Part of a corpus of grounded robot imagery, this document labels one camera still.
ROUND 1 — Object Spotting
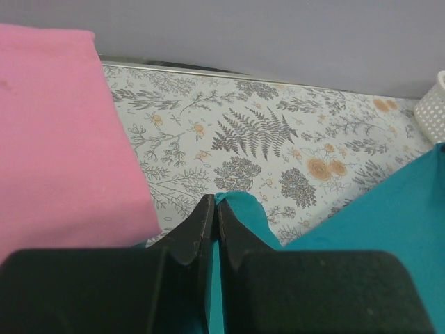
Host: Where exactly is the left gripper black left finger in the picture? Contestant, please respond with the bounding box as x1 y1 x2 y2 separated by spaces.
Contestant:
1 195 215 333

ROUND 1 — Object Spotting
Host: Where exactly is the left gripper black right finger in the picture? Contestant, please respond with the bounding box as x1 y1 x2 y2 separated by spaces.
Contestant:
218 201 435 333

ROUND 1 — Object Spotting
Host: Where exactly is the teal t-shirt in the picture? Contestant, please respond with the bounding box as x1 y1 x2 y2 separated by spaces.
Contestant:
207 144 444 333

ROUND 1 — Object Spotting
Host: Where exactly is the pink folded t-shirt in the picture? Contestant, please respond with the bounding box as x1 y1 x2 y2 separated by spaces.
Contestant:
1 24 161 258

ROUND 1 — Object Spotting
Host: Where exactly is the floral patterned table mat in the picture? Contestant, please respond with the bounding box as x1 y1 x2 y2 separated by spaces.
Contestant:
103 64 431 244

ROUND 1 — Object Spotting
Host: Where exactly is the white perforated plastic basket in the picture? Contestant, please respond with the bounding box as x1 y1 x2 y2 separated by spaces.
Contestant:
414 70 445 144

